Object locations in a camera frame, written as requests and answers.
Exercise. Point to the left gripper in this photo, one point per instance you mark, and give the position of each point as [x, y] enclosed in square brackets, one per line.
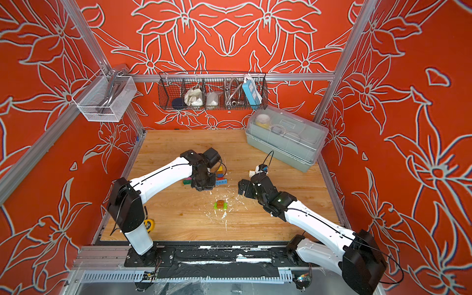
[197, 185]

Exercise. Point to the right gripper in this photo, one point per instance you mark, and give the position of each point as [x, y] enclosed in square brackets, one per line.
[250, 185]

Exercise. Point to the light blue long lego brick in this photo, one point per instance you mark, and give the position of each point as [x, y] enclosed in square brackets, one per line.
[221, 182]

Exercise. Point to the lime green lego brick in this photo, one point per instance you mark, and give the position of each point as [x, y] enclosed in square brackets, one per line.
[225, 206]

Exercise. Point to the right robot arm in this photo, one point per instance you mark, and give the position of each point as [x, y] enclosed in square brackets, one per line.
[355, 256]

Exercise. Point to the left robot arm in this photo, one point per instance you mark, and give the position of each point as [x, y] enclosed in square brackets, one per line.
[127, 200]

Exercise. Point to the grey lidded storage box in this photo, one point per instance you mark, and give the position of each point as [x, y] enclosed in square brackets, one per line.
[293, 140]

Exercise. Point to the yellow tape measure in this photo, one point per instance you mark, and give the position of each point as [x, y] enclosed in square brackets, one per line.
[149, 225]

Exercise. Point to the white cloth in basket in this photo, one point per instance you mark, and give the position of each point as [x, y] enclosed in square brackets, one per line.
[194, 97]

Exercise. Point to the clear plastic bin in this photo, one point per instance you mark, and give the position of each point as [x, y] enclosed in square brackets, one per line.
[106, 99]

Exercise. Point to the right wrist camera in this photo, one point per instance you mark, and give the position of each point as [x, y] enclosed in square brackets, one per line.
[261, 170]

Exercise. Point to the black wire basket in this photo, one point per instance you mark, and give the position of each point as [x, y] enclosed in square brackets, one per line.
[222, 90]

